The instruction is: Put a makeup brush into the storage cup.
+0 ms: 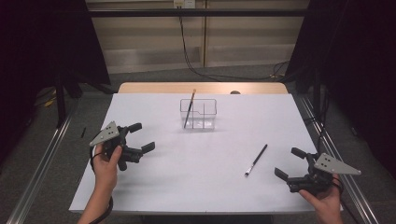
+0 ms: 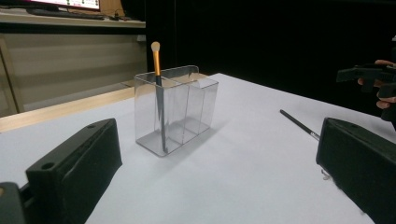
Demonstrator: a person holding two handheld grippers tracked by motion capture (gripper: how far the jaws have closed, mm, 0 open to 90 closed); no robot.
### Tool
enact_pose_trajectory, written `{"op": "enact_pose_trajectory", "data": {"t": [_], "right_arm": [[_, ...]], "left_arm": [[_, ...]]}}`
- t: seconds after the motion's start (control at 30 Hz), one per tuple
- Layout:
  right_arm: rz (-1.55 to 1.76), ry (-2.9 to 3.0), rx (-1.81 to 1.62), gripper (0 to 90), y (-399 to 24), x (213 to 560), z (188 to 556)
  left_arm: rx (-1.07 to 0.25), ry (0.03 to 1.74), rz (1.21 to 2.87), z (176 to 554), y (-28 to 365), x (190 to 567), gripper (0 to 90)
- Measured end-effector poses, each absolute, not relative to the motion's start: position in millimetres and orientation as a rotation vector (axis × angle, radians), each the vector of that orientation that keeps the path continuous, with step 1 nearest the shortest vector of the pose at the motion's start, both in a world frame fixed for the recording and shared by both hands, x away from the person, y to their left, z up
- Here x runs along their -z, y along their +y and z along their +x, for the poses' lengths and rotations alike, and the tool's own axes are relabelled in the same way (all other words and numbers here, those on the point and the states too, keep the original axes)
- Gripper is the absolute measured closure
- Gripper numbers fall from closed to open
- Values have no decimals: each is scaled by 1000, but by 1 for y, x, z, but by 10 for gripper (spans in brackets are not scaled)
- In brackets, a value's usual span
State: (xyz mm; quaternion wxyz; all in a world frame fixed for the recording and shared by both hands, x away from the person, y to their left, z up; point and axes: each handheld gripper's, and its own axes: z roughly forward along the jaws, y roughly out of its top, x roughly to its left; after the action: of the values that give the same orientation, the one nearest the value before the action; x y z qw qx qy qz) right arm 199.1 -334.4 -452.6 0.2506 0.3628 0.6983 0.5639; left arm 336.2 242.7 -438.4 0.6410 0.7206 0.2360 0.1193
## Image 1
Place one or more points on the black metal stand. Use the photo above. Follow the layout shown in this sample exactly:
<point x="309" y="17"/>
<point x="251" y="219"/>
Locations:
<point x="59" y="93"/>

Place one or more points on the small black stick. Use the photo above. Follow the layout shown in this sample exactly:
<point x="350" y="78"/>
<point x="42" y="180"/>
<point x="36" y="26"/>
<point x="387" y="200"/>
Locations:
<point x="83" y="132"/>

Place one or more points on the aluminium floor rail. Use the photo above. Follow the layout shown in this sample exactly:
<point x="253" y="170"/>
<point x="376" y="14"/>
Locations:
<point x="361" y="202"/>
<point x="33" y="183"/>

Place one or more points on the black pencil with tan end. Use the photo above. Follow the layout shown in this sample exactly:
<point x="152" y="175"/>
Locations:
<point x="189" y="109"/>

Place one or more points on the black curtain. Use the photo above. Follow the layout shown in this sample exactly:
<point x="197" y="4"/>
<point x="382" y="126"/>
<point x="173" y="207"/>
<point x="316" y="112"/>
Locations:
<point x="358" y="62"/>
<point x="31" y="46"/>

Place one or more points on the person's right hand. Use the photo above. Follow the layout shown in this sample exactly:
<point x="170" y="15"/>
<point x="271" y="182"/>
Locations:
<point x="328" y="202"/>

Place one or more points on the yellow floor item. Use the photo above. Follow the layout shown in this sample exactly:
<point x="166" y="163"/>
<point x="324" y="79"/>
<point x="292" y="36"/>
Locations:
<point x="49" y="102"/>

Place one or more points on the dark round table grommet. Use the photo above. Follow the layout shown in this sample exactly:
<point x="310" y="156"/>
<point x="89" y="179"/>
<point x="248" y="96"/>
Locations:
<point x="235" y="92"/>

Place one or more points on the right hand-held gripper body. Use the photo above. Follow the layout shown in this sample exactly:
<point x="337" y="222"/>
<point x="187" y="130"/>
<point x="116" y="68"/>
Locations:
<point x="333" y="165"/>

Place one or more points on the person's left hand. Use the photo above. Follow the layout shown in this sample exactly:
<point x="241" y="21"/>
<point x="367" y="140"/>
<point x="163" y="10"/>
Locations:
<point x="106" y="174"/>

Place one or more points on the clear plastic organizer box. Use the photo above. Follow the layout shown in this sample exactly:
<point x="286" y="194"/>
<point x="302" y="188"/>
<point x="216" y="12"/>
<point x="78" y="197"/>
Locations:
<point x="202" y="116"/>

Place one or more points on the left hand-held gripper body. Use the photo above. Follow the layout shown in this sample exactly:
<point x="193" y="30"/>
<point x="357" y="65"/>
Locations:
<point x="107" y="134"/>

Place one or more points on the white wall socket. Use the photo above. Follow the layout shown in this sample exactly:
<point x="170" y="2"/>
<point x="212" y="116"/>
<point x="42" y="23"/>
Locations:
<point x="184" y="3"/>

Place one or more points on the white table sheet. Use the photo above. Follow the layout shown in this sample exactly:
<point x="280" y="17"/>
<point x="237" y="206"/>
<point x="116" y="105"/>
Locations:
<point x="202" y="168"/>

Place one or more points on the black horizontal bar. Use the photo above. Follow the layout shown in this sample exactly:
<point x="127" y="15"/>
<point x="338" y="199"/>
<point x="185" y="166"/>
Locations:
<point x="199" y="12"/>

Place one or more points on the black pen with white tip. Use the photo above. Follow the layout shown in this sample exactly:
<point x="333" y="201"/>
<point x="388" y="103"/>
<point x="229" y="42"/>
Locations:
<point x="256" y="160"/>

